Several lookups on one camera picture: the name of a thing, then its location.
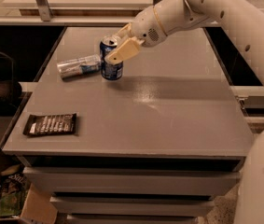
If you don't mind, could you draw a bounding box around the grey drawer cabinet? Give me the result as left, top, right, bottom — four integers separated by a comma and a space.
4, 27, 253, 224

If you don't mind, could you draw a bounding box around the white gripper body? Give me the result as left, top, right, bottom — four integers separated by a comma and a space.
131, 6, 163, 47

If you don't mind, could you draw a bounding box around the blue pepsi can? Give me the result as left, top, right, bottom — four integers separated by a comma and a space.
100, 35, 123, 80

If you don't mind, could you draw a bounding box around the dark brown snack bar wrapper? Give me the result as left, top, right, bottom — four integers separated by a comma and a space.
22, 114, 76, 136

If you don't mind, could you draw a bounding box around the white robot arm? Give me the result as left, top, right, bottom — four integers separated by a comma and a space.
106, 0, 264, 224

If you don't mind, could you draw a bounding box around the cardboard box with magazines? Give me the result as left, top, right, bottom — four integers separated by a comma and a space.
0, 164, 58, 224

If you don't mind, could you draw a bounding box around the silver redbull can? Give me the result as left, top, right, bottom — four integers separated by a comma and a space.
57, 54, 101, 79

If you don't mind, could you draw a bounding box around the metal bracket left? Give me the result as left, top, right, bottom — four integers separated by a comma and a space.
35, 0, 52, 21

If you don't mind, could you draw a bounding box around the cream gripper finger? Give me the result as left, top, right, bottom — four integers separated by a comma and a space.
104, 36, 144, 64
114, 23, 132, 38

